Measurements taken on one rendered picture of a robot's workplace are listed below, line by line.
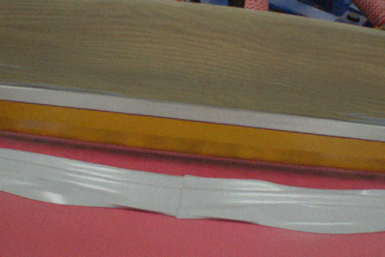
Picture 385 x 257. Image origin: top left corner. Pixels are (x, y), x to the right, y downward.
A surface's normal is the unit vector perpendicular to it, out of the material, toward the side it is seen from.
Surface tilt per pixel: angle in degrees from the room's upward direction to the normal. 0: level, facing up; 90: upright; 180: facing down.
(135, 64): 56
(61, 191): 9
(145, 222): 32
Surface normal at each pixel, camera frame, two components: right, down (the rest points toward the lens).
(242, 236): 0.11, -0.98
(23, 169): 0.02, -0.78
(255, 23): -0.04, 0.11
